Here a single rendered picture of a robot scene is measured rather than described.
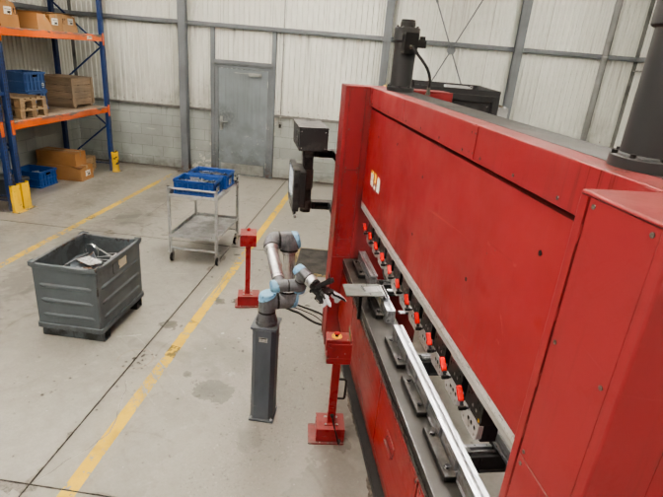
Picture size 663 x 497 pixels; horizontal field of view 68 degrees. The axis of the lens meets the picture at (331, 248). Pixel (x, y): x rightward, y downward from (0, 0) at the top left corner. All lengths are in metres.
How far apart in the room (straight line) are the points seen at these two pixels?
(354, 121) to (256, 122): 6.48
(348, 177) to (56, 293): 2.65
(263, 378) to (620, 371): 2.83
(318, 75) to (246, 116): 1.66
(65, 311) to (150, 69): 7.04
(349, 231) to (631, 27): 7.74
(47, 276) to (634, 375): 4.37
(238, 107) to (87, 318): 6.57
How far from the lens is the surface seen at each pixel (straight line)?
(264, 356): 3.48
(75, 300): 4.73
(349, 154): 4.02
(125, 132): 11.43
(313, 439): 3.69
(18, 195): 8.48
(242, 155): 10.52
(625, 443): 1.12
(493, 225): 1.89
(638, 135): 1.44
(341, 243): 4.22
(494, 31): 10.17
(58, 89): 10.26
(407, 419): 2.59
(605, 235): 1.05
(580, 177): 1.45
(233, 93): 10.41
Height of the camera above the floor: 2.51
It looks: 21 degrees down
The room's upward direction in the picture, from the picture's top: 5 degrees clockwise
